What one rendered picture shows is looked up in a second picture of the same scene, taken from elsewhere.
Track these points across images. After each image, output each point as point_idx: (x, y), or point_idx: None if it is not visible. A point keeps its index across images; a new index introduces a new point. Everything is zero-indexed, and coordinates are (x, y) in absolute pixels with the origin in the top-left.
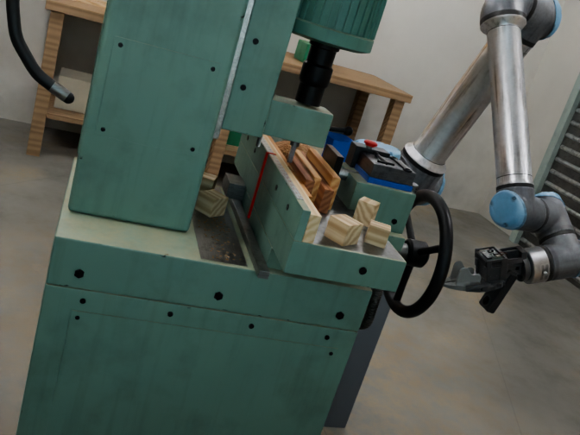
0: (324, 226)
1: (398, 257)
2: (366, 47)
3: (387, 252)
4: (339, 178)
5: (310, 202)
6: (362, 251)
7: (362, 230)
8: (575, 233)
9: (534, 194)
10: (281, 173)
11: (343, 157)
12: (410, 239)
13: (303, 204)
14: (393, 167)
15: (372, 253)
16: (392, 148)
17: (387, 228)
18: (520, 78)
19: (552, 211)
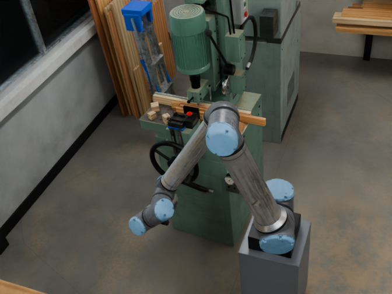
0: (164, 109)
1: (142, 118)
2: (177, 67)
3: (146, 118)
4: (176, 107)
5: (162, 96)
6: (147, 111)
7: (160, 118)
8: (142, 216)
9: (159, 185)
10: (182, 96)
11: (183, 106)
12: (175, 156)
13: (158, 93)
14: (173, 116)
15: (146, 113)
16: (274, 194)
17: (149, 113)
18: (188, 141)
19: (152, 199)
